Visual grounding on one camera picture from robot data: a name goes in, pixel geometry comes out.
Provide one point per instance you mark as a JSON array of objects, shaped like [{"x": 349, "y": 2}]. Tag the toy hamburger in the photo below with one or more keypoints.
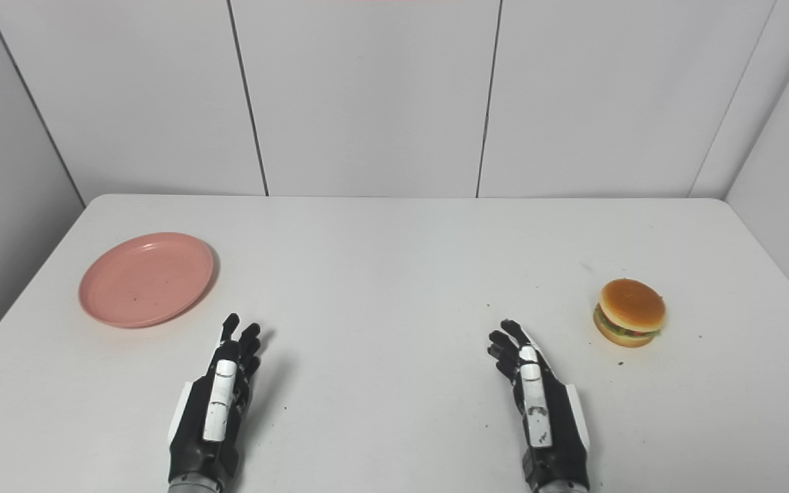
[{"x": 631, "y": 308}]

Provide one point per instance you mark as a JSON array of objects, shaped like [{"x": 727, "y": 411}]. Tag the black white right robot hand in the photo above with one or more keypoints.
[{"x": 559, "y": 438}]

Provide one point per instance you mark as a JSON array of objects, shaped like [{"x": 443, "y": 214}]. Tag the pink round plate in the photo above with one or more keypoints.
[{"x": 146, "y": 279}]

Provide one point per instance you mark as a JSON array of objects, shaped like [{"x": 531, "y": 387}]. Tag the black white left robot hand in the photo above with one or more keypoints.
[{"x": 196, "y": 431}]

